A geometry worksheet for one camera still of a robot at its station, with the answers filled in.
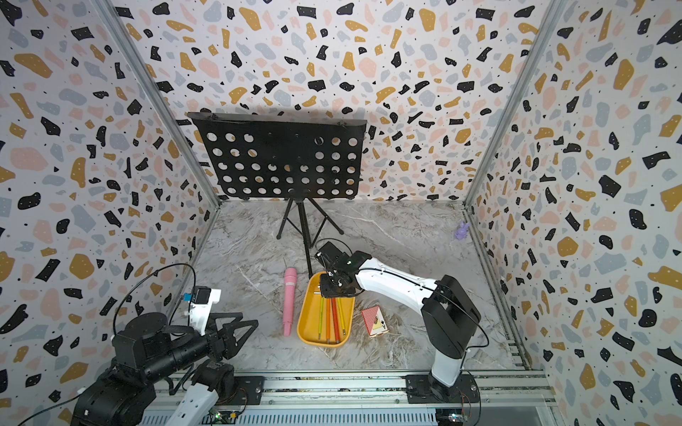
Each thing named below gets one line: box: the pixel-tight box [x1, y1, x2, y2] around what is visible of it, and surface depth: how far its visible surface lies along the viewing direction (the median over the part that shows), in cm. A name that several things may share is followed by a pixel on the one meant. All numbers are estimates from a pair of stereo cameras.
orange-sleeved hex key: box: [325, 298, 332, 344], surface depth 90 cm
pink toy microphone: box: [282, 267, 298, 337], surface depth 91 cm
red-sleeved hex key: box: [331, 297, 341, 344], surface depth 89 cm
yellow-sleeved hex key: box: [337, 297, 347, 336], surface depth 89 cm
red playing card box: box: [361, 305, 390, 338], surface depth 87 cm
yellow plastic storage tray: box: [296, 271, 357, 348], surface depth 89 cm
